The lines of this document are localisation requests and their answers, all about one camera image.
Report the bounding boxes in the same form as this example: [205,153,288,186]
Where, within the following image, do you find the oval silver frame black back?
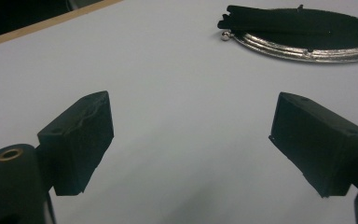
[216,4,358,63]

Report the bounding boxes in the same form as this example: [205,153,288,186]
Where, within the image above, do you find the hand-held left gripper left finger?
[36,91,115,197]

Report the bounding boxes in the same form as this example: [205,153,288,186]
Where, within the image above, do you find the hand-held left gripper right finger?
[268,91,358,199]

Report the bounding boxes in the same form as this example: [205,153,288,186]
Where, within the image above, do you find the white table board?
[0,0,358,224]

